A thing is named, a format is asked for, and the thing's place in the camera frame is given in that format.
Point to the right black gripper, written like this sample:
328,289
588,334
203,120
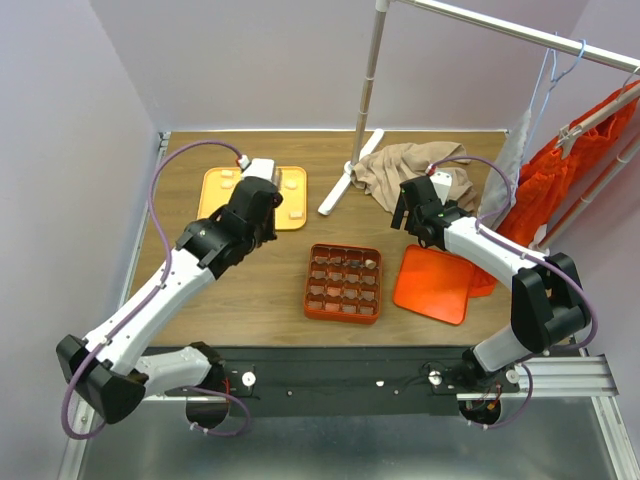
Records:
400,209

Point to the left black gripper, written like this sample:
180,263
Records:
269,231

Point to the orange compartment box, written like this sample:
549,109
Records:
342,293

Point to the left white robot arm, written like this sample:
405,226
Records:
108,367

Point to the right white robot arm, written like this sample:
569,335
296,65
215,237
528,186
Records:
548,304

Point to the beige crumpled cloth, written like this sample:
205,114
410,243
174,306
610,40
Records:
380,174

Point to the light orange tray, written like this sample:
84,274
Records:
213,195

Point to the orange box lid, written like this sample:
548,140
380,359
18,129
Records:
434,284

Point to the grey garment on hanger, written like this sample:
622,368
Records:
498,198

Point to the orange garment on hanger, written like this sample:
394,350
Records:
545,178

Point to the wooden clothes hanger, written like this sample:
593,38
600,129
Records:
569,134

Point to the white clothes rack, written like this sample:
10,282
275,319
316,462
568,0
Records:
531,35

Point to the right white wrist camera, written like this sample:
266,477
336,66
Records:
442,183

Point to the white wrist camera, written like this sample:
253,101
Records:
265,169
442,183

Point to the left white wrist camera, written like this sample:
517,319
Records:
265,169

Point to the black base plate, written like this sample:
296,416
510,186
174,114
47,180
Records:
354,381

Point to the blue wire hanger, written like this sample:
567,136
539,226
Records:
549,66

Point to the aluminium rail frame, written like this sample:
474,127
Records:
553,373

